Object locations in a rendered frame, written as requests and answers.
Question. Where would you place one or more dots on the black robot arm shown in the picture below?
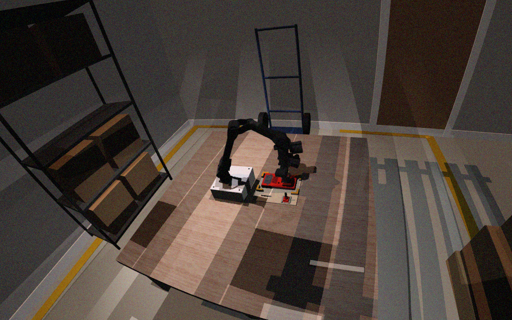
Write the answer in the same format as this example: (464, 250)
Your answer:
(282, 144)

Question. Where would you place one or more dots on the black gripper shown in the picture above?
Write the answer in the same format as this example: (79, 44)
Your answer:
(283, 170)

